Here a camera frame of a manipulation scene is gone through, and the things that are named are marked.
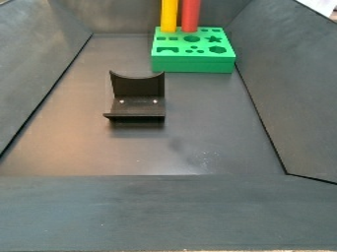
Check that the green shape sorting board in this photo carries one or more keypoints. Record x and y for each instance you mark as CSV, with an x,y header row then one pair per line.
x,y
191,52

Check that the yellow rectangular block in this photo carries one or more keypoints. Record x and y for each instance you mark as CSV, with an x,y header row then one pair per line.
x,y
168,13

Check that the black curved fixture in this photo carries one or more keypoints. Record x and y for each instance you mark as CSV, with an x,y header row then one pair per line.
x,y
137,97

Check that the red cylinder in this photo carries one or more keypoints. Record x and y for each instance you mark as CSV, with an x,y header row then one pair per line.
x,y
190,15

